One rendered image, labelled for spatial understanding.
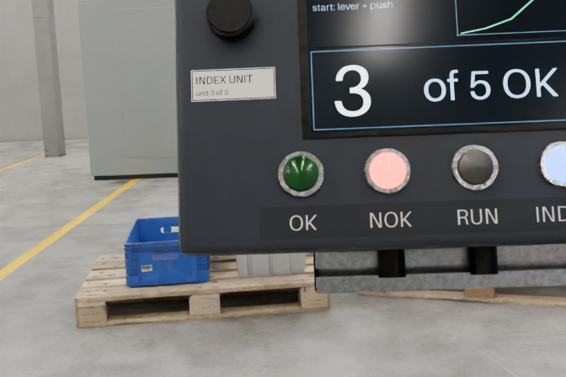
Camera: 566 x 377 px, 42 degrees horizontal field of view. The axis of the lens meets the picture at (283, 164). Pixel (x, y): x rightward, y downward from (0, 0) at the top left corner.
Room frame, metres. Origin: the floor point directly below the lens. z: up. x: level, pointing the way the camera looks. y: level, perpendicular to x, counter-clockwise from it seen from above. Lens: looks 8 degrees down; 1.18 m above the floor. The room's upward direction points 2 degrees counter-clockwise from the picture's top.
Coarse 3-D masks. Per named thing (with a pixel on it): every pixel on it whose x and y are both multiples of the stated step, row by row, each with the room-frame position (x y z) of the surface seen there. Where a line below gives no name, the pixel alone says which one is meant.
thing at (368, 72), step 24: (336, 48) 0.44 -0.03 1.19; (360, 48) 0.44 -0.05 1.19; (384, 48) 0.44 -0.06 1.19; (312, 72) 0.43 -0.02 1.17; (336, 72) 0.43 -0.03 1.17; (360, 72) 0.43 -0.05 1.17; (384, 72) 0.43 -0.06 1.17; (312, 96) 0.43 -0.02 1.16; (336, 96) 0.43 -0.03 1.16; (360, 96) 0.43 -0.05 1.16; (384, 96) 0.43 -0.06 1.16; (312, 120) 0.43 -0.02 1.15; (336, 120) 0.43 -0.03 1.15; (360, 120) 0.43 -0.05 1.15; (384, 120) 0.42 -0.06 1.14
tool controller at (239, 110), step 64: (192, 0) 0.45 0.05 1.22; (256, 0) 0.45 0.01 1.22; (320, 0) 0.44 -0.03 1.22; (384, 0) 0.44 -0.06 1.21; (448, 0) 0.44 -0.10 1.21; (512, 0) 0.44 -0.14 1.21; (192, 64) 0.44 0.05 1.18; (256, 64) 0.44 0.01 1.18; (448, 64) 0.43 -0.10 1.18; (512, 64) 0.43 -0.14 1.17; (192, 128) 0.43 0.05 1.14; (256, 128) 0.43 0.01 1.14; (448, 128) 0.42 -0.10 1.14; (512, 128) 0.42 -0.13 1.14; (192, 192) 0.42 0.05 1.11; (256, 192) 0.42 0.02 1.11; (320, 192) 0.42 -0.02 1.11; (448, 192) 0.41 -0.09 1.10; (512, 192) 0.41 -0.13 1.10; (384, 256) 0.46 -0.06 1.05
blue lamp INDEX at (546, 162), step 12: (552, 144) 0.42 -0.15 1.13; (564, 144) 0.42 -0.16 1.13; (540, 156) 0.42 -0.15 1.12; (552, 156) 0.41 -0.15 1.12; (564, 156) 0.41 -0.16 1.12; (540, 168) 0.41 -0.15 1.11; (552, 168) 0.41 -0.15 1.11; (564, 168) 0.41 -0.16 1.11; (552, 180) 0.41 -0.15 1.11; (564, 180) 0.41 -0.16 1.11
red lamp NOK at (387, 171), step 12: (372, 156) 0.42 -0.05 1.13; (384, 156) 0.41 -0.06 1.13; (396, 156) 0.41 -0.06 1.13; (372, 168) 0.41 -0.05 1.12; (384, 168) 0.41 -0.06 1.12; (396, 168) 0.41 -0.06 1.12; (408, 168) 0.42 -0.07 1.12; (372, 180) 0.41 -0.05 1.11; (384, 180) 0.41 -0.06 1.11; (396, 180) 0.41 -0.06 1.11; (384, 192) 0.41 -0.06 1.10; (396, 192) 0.41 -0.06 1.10
